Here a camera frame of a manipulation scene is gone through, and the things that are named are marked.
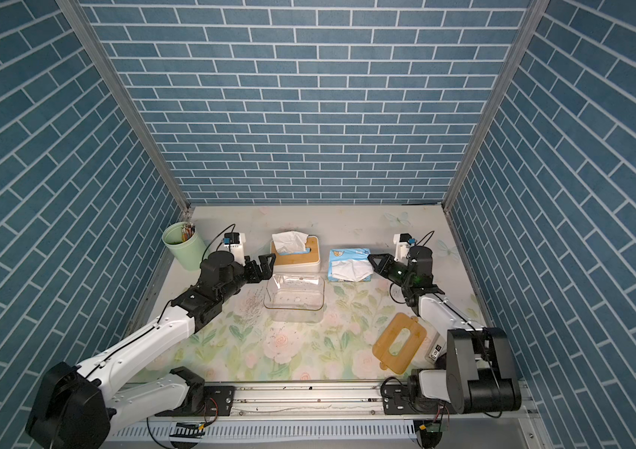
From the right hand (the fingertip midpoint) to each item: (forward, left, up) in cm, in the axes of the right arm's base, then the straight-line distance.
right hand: (372, 257), depth 87 cm
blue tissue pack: (-3, +7, 0) cm, 8 cm away
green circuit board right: (-41, -16, -16) cm, 47 cm away
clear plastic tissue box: (-8, +25, -15) cm, 30 cm away
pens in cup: (+3, +60, +4) cm, 60 cm away
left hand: (-6, +30, +5) cm, 31 cm away
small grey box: (-22, -20, -12) cm, 32 cm away
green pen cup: (0, +61, 0) cm, 61 cm away
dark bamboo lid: (-20, -10, -16) cm, 28 cm away
